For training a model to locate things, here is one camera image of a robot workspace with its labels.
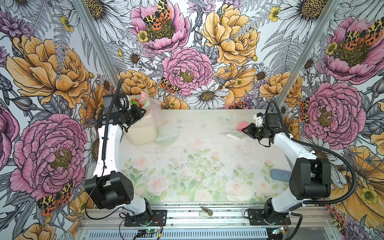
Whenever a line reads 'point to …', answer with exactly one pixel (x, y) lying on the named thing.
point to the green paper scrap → (134, 102)
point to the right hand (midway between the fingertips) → (243, 133)
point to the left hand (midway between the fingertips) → (145, 115)
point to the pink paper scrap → (241, 125)
